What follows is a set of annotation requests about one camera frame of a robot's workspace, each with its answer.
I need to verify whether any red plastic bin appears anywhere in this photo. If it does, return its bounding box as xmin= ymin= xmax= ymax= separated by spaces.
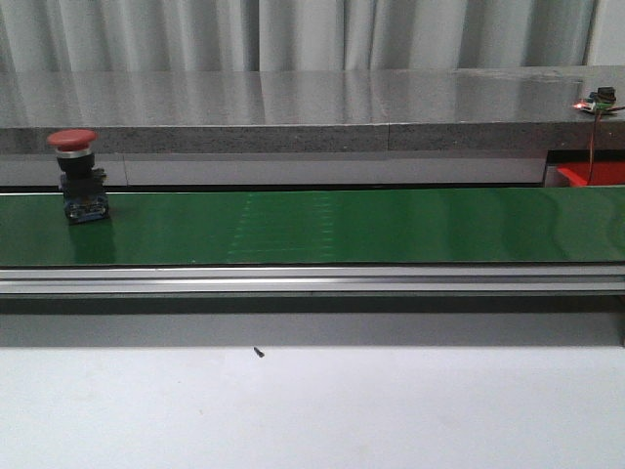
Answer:
xmin=557 ymin=161 xmax=625 ymax=187

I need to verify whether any red mushroom push button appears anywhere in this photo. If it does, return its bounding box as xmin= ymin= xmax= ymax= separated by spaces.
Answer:
xmin=47 ymin=129 xmax=109 ymax=225

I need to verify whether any aluminium conveyor frame rail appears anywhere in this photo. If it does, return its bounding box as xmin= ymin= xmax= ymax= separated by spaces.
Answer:
xmin=1 ymin=264 xmax=624 ymax=296

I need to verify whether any white rear conveyor panel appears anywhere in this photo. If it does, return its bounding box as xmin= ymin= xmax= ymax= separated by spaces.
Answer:
xmin=0 ymin=156 xmax=546 ymax=188

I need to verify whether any grey pleated curtain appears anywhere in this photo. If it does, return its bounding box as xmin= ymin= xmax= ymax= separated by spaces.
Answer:
xmin=1 ymin=1 xmax=597 ymax=72

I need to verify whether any green conveyor belt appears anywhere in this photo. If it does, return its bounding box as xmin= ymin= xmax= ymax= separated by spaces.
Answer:
xmin=1 ymin=187 xmax=624 ymax=268

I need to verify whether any small green sensor board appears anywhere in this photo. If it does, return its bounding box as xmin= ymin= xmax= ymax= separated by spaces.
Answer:
xmin=572 ymin=86 xmax=623 ymax=114

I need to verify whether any grey stone slab bench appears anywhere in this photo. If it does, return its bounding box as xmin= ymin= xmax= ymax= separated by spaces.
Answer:
xmin=1 ymin=65 xmax=624 ymax=154

